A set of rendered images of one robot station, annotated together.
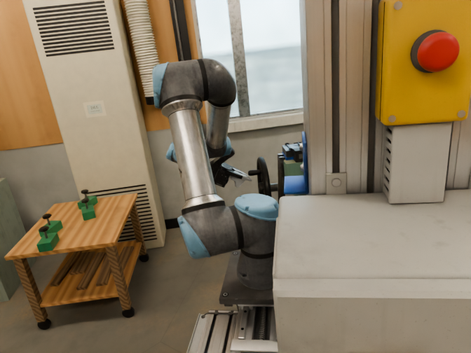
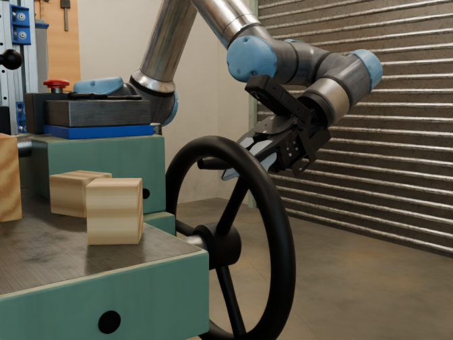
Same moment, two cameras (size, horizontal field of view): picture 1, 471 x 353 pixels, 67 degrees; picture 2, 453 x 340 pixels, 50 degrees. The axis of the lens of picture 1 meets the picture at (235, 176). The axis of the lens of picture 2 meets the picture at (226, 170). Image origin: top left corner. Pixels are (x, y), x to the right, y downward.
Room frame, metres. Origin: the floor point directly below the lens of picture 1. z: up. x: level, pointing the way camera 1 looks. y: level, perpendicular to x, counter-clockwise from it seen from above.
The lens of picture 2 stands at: (1.97, -0.46, 1.00)
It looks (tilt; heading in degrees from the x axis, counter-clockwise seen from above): 9 degrees down; 145
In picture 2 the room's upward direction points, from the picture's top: straight up
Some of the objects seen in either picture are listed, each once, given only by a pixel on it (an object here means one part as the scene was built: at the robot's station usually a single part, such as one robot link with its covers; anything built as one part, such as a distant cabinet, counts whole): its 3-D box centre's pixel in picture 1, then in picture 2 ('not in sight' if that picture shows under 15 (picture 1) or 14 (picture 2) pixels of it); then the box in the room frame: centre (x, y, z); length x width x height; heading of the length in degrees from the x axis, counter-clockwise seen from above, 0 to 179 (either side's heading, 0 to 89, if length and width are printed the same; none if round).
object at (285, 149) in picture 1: (297, 150); (86, 110); (1.40, -0.27, 0.99); 0.13 x 0.11 x 0.06; 1
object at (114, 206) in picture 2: not in sight; (116, 210); (1.64, -0.33, 0.92); 0.04 x 0.03 x 0.04; 59
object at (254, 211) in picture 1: (256, 220); (101, 104); (0.84, -0.04, 0.98); 0.13 x 0.12 x 0.14; 102
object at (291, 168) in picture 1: (298, 167); (88, 171); (1.40, -0.27, 0.91); 0.15 x 0.14 x 0.09; 1
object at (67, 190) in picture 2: not in sight; (81, 193); (1.54, -0.32, 0.92); 0.04 x 0.04 x 0.03; 26
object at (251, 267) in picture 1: (262, 257); not in sight; (0.84, -0.05, 0.87); 0.15 x 0.15 x 0.10
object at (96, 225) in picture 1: (88, 249); not in sight; (1.94, 0.96, 0.32); 0.66 x 0.57 x 0.64; 2
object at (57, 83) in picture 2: not in sight; (56, 83); (1.37, -0.29, 1.02); 0.03 x 0.03 x 0.01
